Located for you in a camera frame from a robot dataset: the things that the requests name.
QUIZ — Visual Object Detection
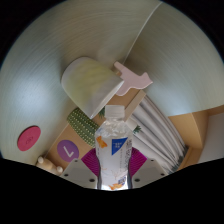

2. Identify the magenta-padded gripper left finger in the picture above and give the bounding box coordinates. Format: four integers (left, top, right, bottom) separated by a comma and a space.
59, 148, 101, 190

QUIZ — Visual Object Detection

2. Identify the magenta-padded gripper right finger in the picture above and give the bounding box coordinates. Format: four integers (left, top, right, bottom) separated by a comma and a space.
128, 147, 169, 190

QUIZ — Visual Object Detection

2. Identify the clear plastic water bottle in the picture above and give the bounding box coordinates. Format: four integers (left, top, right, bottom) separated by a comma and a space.
94, 104, 134, 191

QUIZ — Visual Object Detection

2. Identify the round purple number sign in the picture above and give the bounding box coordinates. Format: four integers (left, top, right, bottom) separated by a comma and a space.
56, 139, 80, 163

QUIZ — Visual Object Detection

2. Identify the wooden hand figure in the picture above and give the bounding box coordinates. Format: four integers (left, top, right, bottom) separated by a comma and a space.
35, 155, 64, 176

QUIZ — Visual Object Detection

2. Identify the grey window curtain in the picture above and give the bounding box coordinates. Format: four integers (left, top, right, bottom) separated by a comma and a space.
131, 96, 188, 174

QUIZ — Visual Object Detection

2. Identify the tall green cactus ornament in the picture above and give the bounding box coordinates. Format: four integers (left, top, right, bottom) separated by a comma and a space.
66, 107, 100, 148

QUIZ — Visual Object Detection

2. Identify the flat round red coaster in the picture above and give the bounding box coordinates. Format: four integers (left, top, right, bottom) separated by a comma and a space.
17, 125, 42, 152

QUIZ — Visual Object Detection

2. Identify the pale yellow cup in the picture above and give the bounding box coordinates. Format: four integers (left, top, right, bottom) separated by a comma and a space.
60, 56, 125, 120

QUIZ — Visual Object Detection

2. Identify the pink horse figurine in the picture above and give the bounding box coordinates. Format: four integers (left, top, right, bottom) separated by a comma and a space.
113, 61, 154, 97

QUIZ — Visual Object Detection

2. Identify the grey-green desk partition panel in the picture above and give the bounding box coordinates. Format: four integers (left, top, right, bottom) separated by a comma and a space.
123, 1, 224, 118

